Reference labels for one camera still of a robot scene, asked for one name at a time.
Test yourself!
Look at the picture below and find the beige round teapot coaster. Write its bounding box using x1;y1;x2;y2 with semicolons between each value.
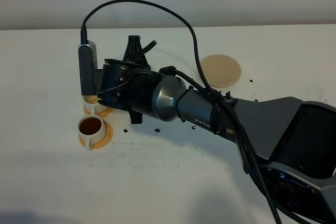
200;55;242;88

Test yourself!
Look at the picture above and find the far white teacup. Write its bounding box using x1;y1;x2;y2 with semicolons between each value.
82;95;107;115

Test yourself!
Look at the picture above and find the far orange round coaster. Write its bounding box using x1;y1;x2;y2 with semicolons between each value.
82;105;113;118

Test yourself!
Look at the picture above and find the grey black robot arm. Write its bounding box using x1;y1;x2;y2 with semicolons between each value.
97;42;335;223

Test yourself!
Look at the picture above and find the near orange round coaster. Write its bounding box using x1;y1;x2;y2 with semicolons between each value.
78;120;113;151

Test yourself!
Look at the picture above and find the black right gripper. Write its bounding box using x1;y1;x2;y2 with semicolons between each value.
97;36;162;124

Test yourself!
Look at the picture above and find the black camera cable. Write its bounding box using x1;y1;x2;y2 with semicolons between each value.
80;0;283;224

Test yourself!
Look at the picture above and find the near white teacup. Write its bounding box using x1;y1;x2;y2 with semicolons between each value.
78;115;106;150

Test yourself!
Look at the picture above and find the white teacup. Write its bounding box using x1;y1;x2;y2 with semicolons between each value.
78;115;106;150
82;95;107;115

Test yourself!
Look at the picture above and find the silver depth camera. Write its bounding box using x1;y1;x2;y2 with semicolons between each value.
78;41;101;95

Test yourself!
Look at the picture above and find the orange round coaster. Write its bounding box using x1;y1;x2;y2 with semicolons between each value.
82;105;113;118
78;120;113;151

